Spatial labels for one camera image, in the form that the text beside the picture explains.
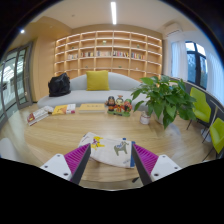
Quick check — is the green chair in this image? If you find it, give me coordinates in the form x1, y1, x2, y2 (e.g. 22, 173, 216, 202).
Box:
185, 86, 213, 131
202, 116, 224, 160

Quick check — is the wooden wall shelf unit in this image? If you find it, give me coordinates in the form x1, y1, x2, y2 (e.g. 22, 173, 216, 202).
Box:
53, 30, 164, 81

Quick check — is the colourful figurine group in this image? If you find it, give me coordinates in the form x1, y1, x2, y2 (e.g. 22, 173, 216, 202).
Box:
104, 94, 133, 118

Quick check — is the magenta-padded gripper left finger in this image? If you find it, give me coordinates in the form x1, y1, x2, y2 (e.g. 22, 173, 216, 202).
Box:
39, 142, 92, 186

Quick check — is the black bag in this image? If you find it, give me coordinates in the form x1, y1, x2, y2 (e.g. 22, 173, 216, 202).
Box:
47, 72, 72, 98

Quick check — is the yellow flat book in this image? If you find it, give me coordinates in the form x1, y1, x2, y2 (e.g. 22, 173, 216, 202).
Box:
77, 102, 107, 115

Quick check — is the yellow cushion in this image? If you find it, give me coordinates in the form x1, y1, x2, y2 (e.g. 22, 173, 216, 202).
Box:
85, 69, 111, 92

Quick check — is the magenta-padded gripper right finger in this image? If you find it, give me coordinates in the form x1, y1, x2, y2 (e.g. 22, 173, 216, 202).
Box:
130, 141, 183, 187

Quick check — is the dark-framed window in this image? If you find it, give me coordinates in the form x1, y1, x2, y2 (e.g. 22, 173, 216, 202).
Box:
184, 40, 210, 91

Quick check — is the potted green plant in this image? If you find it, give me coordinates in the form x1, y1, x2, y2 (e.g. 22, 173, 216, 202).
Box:
130, 75, 198, 131

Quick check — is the white air conditioner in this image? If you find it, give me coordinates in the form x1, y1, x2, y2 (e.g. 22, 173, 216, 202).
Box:
162, 22, 184, 38

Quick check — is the small white crumpled packet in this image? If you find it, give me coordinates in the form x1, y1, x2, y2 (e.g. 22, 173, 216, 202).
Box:
42, 105, 55, 115

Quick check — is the white sheer curtain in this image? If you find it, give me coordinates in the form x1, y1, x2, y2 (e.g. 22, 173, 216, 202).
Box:
170, 39, 190, 82

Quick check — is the small white and red cup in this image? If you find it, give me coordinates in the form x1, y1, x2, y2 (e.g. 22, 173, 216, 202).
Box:
139, 110, 152, 126

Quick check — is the glass double door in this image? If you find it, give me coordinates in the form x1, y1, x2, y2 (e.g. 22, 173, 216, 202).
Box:
0, 42, 35, 128

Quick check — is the grey curved sofa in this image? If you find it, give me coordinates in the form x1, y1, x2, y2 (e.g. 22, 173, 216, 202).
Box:
36, 71, 148, 110

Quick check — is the long ceiling light strip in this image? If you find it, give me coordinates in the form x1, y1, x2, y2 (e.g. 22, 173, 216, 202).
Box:
110, 1, 118, 26

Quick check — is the white printed towel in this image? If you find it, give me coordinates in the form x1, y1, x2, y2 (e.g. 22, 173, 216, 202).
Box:
77, 131, 137, 169

